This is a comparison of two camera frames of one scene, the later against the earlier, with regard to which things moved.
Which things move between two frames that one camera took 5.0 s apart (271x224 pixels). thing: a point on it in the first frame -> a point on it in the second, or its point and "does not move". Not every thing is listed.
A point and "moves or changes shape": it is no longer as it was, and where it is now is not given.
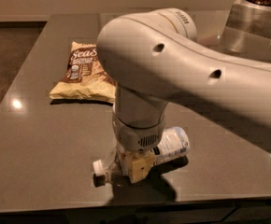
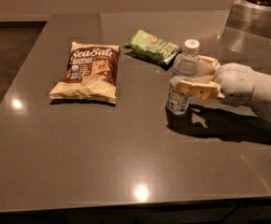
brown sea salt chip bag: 86,77 does not move
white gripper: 135,137 -> 237,82
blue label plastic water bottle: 174,144 moves or changes shape
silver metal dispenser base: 255,19 does not move
